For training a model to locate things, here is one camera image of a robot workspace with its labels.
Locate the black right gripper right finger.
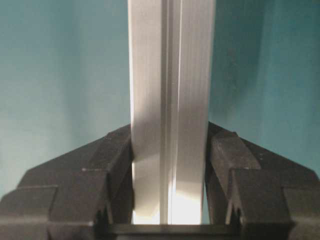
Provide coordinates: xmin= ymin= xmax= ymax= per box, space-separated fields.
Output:
xmin=205 ymin=123 xmax=320 ymax=240

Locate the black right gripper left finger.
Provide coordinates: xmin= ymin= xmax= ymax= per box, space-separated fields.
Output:
xmin=0 ymin=125 xmax=134 ymax=240

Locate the silver aluminium extrusion rail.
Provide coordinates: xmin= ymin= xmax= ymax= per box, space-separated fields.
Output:
xmin=127 ymin=0 xmax=216 ymax=225

